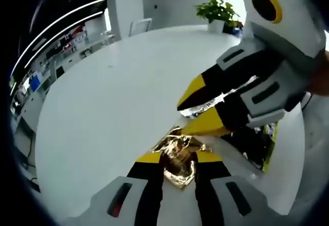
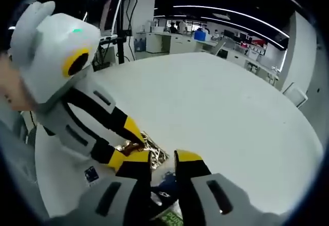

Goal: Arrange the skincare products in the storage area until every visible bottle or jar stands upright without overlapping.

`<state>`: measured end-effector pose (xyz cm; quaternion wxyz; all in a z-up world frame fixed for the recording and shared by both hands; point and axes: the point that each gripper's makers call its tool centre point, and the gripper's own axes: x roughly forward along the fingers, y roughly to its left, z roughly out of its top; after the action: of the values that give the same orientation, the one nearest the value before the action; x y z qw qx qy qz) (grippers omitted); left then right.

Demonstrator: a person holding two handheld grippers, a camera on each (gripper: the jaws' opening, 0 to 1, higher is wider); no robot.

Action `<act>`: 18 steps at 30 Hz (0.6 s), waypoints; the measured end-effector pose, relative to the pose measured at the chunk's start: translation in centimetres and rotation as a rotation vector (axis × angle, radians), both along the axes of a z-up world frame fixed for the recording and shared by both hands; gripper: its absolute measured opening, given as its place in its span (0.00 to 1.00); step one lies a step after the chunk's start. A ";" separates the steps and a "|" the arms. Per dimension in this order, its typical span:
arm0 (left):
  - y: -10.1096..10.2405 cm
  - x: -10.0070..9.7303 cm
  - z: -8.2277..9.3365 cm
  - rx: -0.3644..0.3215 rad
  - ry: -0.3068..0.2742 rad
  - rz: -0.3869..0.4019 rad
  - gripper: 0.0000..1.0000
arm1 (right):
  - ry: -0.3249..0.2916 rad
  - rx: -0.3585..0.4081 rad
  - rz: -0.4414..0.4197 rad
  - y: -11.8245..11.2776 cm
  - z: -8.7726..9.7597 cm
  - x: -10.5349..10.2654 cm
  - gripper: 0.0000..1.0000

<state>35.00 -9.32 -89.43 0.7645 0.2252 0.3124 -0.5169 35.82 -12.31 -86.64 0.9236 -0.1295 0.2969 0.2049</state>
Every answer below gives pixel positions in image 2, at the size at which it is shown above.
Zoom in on white office chair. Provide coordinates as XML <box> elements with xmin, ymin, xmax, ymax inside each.
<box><xmin>282</xmin><ymin>81</ymin><xmax>308</xmax><ymax>109</ymax></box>

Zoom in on grey mesh office chair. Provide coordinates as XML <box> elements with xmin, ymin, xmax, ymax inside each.
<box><xmin>0</xmin><ymin>107</ymin><xmax>39</xmax><ymax>185</ymax></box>

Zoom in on blue storage box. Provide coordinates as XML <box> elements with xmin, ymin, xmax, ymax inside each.
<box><xmin>193</xmin><ymin>29</ymin><xmax>207</xmax><ymax>41</ymax></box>

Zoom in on black stand pole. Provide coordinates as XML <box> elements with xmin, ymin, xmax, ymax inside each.
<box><xmin>116</xmin><ymin>0</ymin><xmax>127</xmax><ymax>65</ymax></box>

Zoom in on small clear plastic sachet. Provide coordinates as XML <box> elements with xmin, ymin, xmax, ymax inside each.
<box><xmin>84</xmin><ymin>166</ymin><xmax>100</xmax><ymax>186</ymax></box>

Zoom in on white workbench cabinets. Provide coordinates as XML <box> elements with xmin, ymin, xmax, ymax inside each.
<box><xmin>136</xmin><ymin>29</ymin><xmax>281</xmax><ymax>84</ymax></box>

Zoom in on green black skincare pouch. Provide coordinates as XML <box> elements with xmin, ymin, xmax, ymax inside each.
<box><xmin>150</xmin><ymin>168</ymin><xmax>185</xmax><ymax>226</ymax></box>

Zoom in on white framed monitor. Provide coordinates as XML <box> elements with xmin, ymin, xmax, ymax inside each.
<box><xmin>99</xmin><ymin>0</ymin><xmax>129</xmax><ymax>36</ymax></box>

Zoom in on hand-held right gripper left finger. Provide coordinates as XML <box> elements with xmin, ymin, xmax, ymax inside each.
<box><xmin>48</xmin><ymin>150</ymin><xmax>155</xmax><ymax>226</ymax></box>

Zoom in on gold skincare sachet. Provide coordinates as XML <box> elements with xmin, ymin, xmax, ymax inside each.
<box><xmin>115</xmin><ymin>130</ymin><xmax>170</xmax><ymax>172</ymax></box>

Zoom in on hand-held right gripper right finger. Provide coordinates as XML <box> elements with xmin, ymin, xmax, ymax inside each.
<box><xmin>174</xmin><ymin>148</ymin><xmax>273</xmax><ymax>226</ymax></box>

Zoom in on white mobile desk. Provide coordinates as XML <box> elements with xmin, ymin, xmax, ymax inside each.
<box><xmin>97</xmin><ymin>33</ymin><xmax>127</xmax><ymax>46</ymax></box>

